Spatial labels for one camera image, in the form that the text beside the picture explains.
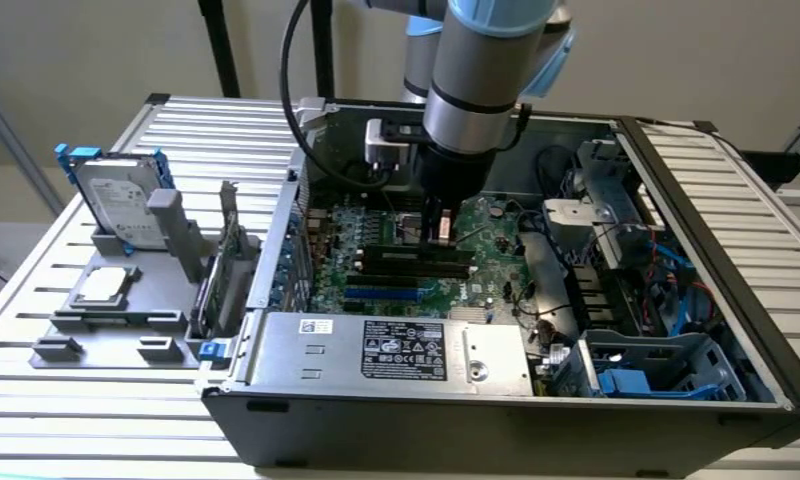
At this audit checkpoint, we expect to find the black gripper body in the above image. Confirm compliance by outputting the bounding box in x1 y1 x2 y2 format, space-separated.
415 142 499 207

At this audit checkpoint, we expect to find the black RAM slot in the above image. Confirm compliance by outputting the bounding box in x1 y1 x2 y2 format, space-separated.
362 258 472 282

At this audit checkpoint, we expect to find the black expansion slot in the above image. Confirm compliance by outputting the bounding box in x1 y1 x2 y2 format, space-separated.
344 272 443 293

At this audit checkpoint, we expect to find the blue expansion slot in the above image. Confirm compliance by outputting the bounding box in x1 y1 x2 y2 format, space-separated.
343 285 422 305

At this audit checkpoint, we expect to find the CPU socket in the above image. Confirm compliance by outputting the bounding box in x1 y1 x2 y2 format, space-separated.
392 211 430 237

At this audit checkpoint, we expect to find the green motherboard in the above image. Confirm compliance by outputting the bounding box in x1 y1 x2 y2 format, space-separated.
304 191 575 347

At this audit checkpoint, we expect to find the grey fan shroud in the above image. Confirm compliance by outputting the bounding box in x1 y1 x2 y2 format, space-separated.
541 196 610 238

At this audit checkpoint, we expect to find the metal disk bay cage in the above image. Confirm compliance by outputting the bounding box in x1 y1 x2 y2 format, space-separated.
570 138 670 268

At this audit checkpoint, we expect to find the silver power supply unit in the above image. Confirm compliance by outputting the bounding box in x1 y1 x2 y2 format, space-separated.
244 311 537 399

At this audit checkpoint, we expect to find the green graphics card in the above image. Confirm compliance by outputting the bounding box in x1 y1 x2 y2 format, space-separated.
187 179 256 337

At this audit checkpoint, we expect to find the black open PC case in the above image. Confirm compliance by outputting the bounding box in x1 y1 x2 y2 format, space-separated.
198 96 800 469

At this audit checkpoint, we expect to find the blue case latch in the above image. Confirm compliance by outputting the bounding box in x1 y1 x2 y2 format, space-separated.
198 338 232 362

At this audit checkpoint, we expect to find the silver hard disk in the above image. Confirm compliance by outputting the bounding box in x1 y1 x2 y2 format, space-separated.
72 158 172 251

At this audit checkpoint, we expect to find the black box beside table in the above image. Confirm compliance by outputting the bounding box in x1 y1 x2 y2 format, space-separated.
738 148 800 185

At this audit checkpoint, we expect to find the grey parts rack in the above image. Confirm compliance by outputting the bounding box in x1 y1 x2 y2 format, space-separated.
28 188 263 372

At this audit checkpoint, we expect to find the silver CPU chip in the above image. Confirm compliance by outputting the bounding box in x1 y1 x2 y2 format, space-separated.
79 266 134 302

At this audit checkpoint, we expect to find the grey metal pole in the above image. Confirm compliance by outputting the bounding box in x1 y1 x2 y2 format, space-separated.
0 73 67 217

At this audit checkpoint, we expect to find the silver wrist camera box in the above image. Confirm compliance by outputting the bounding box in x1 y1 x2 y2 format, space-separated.
363 118 416 169

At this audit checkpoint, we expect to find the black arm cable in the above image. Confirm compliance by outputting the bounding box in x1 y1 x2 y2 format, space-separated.
278 0 379 187

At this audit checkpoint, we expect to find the black frame post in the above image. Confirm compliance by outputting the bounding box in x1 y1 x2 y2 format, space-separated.
196 0 243 99
308 0 339 100

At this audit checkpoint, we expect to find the blue data wire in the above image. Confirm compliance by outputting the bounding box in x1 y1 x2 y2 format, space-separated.
647 237 717 342

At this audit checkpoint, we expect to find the red wire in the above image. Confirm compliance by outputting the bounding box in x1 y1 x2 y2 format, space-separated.
691 280 721 323

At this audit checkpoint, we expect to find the blue disk carrier bracket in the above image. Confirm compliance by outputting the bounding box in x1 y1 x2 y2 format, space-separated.
53 143 179 257

